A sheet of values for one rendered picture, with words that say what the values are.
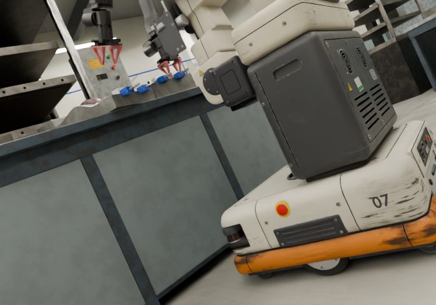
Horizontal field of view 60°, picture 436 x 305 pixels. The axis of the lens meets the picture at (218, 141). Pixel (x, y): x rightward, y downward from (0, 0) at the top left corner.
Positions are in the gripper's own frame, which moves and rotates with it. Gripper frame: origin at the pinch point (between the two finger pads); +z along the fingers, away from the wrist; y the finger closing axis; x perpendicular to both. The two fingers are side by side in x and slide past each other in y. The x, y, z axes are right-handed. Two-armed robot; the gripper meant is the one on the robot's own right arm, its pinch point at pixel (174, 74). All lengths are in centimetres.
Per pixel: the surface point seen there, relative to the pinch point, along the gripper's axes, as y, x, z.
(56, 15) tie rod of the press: 6, -72, -76
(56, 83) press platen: 22, -79, -35
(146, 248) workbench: 55, 3, 66
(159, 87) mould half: 13.8, 1.7, 4.7
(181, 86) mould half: 1.2, 1.7, 7.3
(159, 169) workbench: 33, 3, 40
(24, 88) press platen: 40, -81, -37
